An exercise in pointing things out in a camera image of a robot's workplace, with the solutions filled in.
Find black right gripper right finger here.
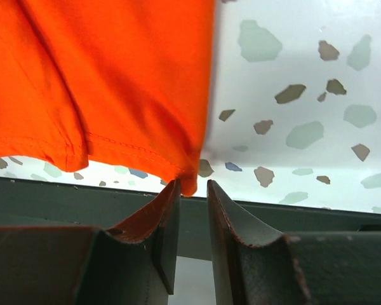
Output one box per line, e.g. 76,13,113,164
207,180,381,304

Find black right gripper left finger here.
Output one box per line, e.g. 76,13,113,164
0,180,180,304

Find orange t shirt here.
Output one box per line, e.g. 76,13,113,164
0,1,215,196

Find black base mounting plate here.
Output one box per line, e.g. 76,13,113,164
0,177,381,261

